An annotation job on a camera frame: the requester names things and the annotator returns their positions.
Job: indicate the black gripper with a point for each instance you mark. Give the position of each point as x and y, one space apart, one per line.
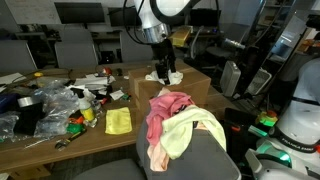
164 53

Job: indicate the white towel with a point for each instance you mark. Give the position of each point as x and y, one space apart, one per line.
175 78

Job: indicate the pink cloth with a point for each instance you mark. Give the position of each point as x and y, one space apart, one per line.
163 110

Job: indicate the light green towel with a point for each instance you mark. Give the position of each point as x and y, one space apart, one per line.
186 130

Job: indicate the cream shirt with orange print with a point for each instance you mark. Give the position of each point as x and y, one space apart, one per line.
157 160

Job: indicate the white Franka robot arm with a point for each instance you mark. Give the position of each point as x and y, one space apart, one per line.
153 20

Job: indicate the large brown cardboard box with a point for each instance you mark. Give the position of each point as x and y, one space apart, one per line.
193 85

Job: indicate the grey mesh office chair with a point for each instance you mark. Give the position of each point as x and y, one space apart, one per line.
200 160

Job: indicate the white paper slip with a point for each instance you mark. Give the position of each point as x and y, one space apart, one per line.
116 95

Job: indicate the white space heater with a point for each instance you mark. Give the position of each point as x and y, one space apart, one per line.
230 78

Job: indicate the black computer monitor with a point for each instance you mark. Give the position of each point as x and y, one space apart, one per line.
125 16
80 13

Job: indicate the yellow cloth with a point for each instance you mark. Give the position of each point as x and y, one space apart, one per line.
118 120

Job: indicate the stack of white papers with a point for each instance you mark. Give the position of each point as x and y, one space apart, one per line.
93 82

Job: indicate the bottle with yellow liquid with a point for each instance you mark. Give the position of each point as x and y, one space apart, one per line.
86 108

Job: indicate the green plastic tool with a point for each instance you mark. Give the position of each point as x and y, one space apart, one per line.
75 128

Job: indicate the green and yellow object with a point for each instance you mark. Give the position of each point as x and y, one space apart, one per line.
266 118

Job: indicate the clear plastic bag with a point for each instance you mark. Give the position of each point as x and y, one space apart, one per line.
56 106

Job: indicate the black and yellow pliers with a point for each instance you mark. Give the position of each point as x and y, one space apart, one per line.
70 139

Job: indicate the small yellow disc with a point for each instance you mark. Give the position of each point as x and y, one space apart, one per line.
38 74

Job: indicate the grey tape roll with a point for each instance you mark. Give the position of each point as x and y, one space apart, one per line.
25 101

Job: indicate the black bag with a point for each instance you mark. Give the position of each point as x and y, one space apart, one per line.
28 118

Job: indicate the yellow camera mount block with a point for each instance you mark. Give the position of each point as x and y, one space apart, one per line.
181 36

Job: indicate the white wall whiteboard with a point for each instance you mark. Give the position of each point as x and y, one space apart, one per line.
33 11

